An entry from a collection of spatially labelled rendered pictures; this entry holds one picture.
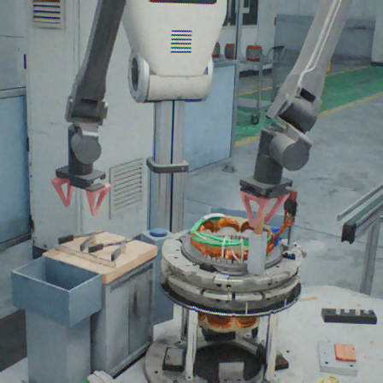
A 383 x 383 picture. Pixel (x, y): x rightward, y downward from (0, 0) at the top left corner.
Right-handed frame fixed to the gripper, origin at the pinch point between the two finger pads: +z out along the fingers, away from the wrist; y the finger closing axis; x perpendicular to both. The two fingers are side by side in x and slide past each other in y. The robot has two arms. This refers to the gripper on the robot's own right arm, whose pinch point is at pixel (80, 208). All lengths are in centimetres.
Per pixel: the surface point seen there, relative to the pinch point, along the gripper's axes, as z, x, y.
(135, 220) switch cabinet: 111, 201, -126
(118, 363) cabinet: 35.1, -3.9, 14.9
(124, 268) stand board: 10.0, -2.2, 14.7
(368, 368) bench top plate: 37, 33, 65
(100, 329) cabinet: 23.4, -8.9, 13.3
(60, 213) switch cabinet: 95, 153, -147
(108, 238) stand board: 10.3, 7.7, 2.2
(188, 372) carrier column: 30.9, -1.4, 32.7
